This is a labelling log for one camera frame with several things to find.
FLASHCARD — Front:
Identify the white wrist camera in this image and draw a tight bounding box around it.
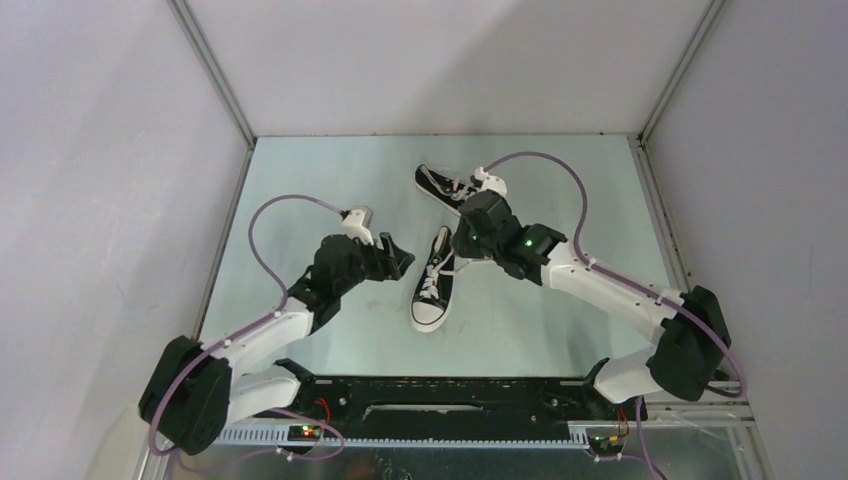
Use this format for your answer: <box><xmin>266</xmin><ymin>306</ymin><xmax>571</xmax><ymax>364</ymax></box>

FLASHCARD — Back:
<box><xmin>471</xmin><ymin>167</ymin><xmax>508</xmax><ymax>198</ymax></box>
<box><xmin>342</xmin><ymin>206</ymin><xmax>375</xmax><ymax>246</ymax></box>

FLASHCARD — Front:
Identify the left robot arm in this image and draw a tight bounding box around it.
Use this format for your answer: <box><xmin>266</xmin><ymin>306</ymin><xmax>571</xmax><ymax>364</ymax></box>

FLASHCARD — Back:
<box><xmin>138</xmin><ymin>232</ymin><xmax>415</xmax><ymax>455</ymax></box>

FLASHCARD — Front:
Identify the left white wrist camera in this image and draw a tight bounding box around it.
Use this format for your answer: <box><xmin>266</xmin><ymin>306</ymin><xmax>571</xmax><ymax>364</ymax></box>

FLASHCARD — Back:
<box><xmin>342</xmin><ymin>206</ymin><xmax>375</xmax><ymax>246</ymax></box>

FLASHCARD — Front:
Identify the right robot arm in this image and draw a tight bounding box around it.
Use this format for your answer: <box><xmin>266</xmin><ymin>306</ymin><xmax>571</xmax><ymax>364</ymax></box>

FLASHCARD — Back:
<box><xmin>452</xmin><ymin>190</ymin><xmax>731</xmax><ymax>418</ymax></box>

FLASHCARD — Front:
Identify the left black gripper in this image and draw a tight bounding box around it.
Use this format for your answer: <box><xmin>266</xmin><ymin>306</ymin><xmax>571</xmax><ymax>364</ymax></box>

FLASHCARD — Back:
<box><xmin>335</xmin><ymin>231</ymin><xmax>414</xmax><ymax>296</ymax></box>

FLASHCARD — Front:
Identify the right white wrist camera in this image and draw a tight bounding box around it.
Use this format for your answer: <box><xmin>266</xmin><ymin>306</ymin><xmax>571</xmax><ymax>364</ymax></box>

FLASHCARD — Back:
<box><xmin>471</xmin><ymin>167</ymin><xmax>508</xmax><ymax>198</ymax></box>

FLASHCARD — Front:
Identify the left controller board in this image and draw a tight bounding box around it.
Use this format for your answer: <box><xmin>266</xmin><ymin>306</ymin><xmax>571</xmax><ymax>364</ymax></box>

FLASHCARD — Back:
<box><xmin>286</xmin><ymin>425</ymin><xmax>323</xmax><ymax>443</ymax></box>

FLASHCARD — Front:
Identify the controller board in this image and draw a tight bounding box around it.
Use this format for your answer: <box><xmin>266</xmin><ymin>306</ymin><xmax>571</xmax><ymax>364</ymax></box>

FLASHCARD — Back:
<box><xmin>588</xmin><ymin>435</ymin><xmax>627</xmax><ymax>458</ymax></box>
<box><xmin>286</xmin><ymin>425</ymin><xmax>323</xmax><ymax>443</ymax></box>

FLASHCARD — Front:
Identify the grey slotted cable duct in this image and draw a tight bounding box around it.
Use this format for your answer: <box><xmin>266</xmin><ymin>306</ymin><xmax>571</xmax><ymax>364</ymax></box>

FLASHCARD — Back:
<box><xmin>215</xmin><ymin>424</ymin><xmax>591</xmax><ymax>452</ymax></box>

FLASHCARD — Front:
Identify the aluminium frame rail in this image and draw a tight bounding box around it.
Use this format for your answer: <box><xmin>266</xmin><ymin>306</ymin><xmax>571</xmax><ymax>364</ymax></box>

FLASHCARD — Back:
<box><xmin>644</xmin><ymin>391</ymin><xmax>756</xmax><ymax>428</ymax></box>

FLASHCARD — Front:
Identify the black canvas sneaker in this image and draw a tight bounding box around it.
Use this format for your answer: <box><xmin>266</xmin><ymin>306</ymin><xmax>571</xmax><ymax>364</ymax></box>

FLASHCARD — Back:
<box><xmin>410</xmin><ymin>226</ymin><xmax>456</xmax><ymax>333</ymax></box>
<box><xmin>414</xmin><ymin>164</ymin><xmax>478</xmax><ymax>216</ymax></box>

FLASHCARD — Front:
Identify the right controller board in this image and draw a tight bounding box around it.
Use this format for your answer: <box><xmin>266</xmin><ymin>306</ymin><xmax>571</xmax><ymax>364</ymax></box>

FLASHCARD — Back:
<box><xmin>588</xmin><ymin>435</ymin><xmax>627</xmax><ymax>458</ymax></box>

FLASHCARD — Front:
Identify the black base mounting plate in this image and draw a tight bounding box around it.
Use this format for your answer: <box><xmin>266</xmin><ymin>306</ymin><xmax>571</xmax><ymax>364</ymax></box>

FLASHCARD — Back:
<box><xmin>276</xmin><ymin>359</ymin><xmax>647</xmax><ymax>443</ymax></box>

